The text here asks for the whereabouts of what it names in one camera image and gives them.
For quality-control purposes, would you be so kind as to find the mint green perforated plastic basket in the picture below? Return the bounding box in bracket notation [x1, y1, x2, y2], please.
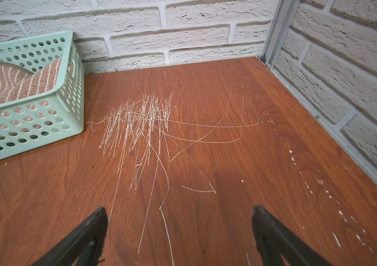
[0, 30, 85, 160]

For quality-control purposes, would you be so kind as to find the pink striped square dishcloth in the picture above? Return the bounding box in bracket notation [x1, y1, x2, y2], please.
[0, 58, 61, 104]

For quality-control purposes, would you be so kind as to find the aluminium corner post right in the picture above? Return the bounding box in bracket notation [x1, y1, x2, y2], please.
[260, 0, 300, 70]

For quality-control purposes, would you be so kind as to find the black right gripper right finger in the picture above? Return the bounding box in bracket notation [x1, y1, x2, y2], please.
[252, 205, 330, 266]

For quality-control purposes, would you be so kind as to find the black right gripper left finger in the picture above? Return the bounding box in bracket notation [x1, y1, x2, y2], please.
[33, 207, 108, 266]

